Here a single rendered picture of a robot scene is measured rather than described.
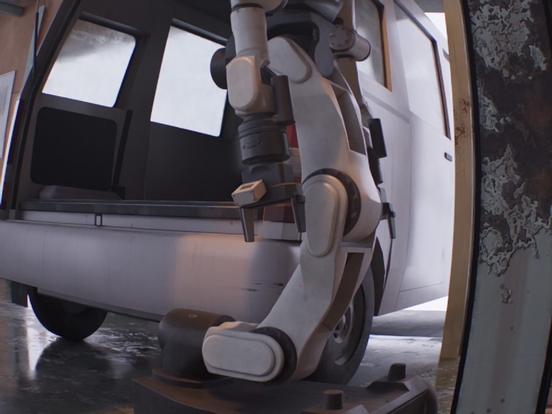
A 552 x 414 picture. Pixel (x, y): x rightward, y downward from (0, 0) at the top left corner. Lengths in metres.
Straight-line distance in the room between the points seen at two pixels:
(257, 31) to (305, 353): 0.68
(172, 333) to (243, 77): 0.64
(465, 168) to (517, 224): 2.84
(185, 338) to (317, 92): 0.63
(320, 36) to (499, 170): 1.26
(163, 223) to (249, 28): 1.01
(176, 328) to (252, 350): 0.24
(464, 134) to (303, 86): 1.79
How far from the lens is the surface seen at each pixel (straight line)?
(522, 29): 0.30
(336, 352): 2.33
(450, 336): 3.13
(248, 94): 1.27
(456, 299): 3.11
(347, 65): 1.72
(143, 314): 2.33
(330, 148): 1.42
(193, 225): 2.14
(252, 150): 1.26
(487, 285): 0.29
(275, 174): 1.25
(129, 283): 2.08
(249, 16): 1.36
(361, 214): 1.38
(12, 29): 6.81
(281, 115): 1.27
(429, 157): 3.11
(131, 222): 2.30
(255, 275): 1.85
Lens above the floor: 0.53
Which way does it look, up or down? 2 degrees up
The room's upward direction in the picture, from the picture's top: 3 degrees clockwise
